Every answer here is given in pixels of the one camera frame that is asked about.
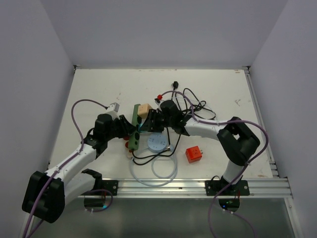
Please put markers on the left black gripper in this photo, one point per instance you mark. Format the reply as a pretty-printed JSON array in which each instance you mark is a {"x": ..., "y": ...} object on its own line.
[{"x": 126, "y": 127}]

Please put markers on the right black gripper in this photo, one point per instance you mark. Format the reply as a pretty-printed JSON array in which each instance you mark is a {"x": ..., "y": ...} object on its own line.
[{"x": 150, "y": 126}]

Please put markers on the green power strip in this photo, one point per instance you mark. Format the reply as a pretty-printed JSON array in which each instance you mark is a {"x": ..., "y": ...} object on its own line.
[{"x": 133, "y": 143}]

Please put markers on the orange cube adapter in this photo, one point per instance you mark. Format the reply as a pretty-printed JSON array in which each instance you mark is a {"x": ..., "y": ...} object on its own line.
[{"x": 143, "y": 110}]

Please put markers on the blue round socket base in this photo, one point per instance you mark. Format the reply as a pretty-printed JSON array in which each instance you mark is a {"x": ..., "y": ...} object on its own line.
[{"x": 157, "y": 142}]

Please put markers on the beige red power strip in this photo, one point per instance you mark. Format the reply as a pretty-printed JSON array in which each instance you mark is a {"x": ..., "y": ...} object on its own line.
[{"x": 128, "y": 151}]

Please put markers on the red cube socket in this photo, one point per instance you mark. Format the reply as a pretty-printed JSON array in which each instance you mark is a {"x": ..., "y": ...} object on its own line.
[{"x": 193, "y": 154}]

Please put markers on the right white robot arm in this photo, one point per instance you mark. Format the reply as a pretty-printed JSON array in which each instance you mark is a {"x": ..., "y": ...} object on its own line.
[{"x": 237, "y": 140}]

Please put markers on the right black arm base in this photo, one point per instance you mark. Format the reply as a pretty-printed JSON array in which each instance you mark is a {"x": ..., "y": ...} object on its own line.
[{"x": 213, "y": 186}]

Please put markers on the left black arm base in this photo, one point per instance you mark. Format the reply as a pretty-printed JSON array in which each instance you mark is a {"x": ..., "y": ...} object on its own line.
[{"x": 110, "y": 185}]

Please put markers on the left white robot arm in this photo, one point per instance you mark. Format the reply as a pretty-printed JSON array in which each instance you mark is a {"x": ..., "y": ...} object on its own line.
[{"x": 48, "y": 192}]

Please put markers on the black three-pin plug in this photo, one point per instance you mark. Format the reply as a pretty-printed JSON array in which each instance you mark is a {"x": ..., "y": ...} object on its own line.
[{"x": 175, "y": 85}]

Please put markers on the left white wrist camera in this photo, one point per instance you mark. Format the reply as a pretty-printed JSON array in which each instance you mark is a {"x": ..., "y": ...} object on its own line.
[{"x": 112, "y": 110}]

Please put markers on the aluminium front rail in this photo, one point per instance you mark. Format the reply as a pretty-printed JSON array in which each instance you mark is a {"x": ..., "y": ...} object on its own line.
[{"x": 195, "y": 188}]

